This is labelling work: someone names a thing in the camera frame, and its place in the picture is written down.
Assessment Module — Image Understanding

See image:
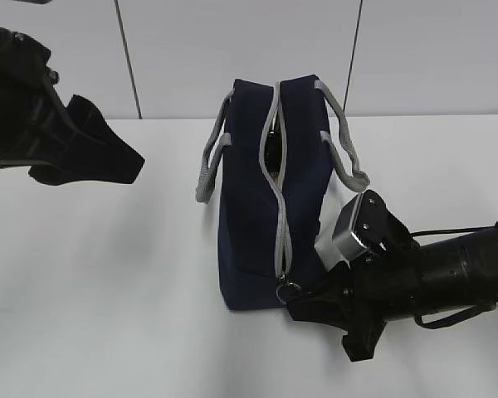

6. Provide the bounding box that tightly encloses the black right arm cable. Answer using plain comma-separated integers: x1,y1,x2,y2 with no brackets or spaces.
410,226,497,331

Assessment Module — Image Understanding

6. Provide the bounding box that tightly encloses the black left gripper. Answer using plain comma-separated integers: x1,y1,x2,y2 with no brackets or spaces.
0,27,145,187

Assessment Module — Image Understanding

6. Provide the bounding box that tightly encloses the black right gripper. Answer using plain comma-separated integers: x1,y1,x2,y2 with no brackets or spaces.
286,231,420,362

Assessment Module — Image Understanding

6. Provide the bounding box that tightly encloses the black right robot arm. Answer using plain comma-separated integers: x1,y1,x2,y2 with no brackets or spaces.
286,221,498,362

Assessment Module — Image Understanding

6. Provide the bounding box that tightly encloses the navy blue lunch bag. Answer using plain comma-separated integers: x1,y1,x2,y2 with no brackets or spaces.
195,75,370,312

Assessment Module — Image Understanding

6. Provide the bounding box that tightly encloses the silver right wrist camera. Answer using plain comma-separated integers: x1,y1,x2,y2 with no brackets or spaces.
330,190,418,265

